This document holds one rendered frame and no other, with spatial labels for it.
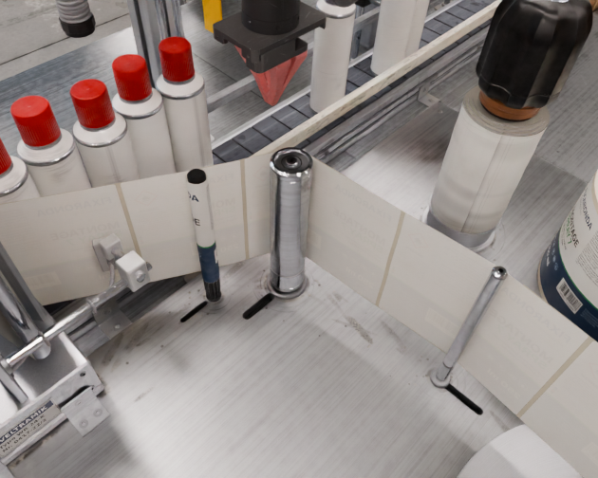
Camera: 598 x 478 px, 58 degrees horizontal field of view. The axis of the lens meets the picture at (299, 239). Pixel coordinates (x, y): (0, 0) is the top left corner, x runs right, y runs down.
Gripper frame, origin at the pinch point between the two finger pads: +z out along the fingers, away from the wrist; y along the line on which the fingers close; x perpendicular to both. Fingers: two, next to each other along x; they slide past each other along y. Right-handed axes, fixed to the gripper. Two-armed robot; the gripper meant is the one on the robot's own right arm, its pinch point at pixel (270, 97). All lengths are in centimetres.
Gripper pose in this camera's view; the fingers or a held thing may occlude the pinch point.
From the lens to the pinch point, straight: 63.2
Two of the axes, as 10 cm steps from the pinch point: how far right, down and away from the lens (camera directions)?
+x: -7.1, -5.6, 4.2
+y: 7.0, -5.3, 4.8
